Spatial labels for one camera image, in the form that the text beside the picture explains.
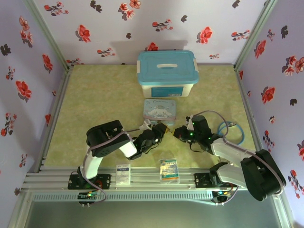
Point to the brass padlock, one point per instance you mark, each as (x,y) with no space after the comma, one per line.
(168,130)

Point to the blue cartoon tin box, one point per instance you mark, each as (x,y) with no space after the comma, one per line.
(159,111)

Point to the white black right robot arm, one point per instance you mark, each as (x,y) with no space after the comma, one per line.
(228,152)

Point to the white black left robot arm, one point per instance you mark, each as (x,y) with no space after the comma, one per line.
(107,137)

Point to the blue green sachet packet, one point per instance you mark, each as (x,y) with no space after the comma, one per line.
(169,172)

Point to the white card packet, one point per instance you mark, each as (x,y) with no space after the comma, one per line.
(123,174)

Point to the blue lidded storage box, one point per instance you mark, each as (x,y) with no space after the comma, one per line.
(166,76)

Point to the small board with lights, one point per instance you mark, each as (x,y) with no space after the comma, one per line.
(221,192)

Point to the green circuit board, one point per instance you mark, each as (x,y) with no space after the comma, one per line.
(88,196)

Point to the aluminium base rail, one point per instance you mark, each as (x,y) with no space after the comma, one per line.
(147,178)

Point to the aluminium side rail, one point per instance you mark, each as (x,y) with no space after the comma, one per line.
(248,104)
(58,104)

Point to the aluminium frame post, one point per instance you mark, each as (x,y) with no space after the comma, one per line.
(48,33)
(255,33)

